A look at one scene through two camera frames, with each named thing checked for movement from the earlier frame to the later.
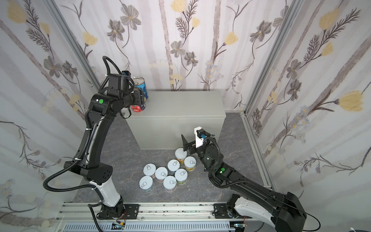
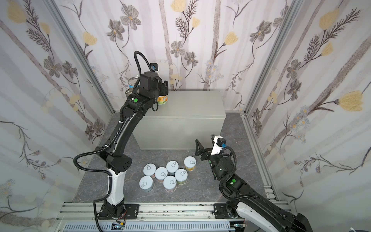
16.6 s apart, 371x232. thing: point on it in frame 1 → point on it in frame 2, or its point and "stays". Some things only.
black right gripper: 192,145 → 207,153
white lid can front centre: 169,183 stays
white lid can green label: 181,175 stays
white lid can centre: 160,173 stays
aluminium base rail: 79,212 stays
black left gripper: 139,97 → 164,88
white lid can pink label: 149,169 stays
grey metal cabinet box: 168,114 stays
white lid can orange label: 180,154 → 162,99
